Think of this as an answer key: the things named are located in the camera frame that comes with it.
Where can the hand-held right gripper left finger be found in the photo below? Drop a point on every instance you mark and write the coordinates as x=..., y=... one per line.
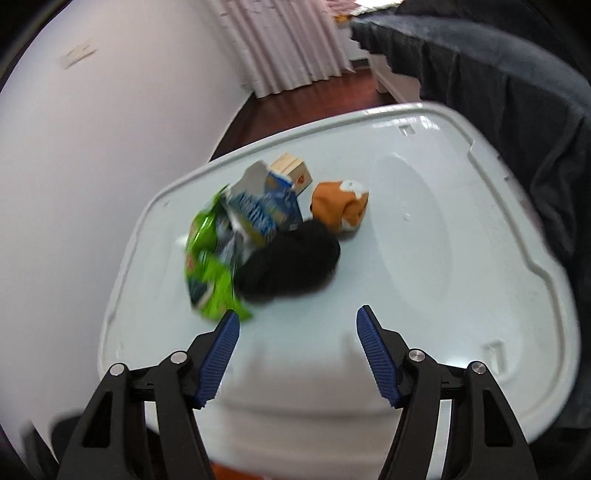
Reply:
x=217, y=360

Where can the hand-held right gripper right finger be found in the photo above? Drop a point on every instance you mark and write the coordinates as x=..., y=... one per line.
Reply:
x=378, y=355

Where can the green snack bag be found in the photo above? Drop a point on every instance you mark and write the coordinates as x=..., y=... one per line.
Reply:
x=207, y=277

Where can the black cloth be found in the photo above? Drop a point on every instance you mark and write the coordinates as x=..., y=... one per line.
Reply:
x=286, y=263

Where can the blue snack packet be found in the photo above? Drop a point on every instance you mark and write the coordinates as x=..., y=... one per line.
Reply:
x=263, y=212

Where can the orange and white plush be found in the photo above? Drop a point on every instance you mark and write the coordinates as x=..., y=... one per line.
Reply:
x=332, y=203

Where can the small wooden box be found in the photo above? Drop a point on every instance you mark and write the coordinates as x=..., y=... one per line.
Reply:
x=295, y=173

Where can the dark blue blanket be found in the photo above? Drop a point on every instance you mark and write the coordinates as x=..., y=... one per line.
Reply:
x=508, y=69

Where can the pink dotted curtain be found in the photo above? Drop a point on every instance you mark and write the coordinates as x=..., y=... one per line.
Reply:
x=286, y=46

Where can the white bed frame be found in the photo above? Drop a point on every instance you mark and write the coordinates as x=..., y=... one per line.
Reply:
x=397, y=83

